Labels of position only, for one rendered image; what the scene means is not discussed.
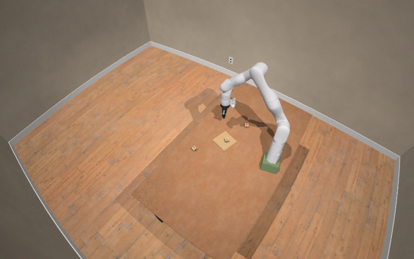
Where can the tan flat mat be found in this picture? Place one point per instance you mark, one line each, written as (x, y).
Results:
(219, 140)

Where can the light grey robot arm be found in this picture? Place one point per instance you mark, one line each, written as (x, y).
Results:
(257, 73)

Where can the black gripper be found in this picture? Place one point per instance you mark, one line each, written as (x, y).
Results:
(224, 109)

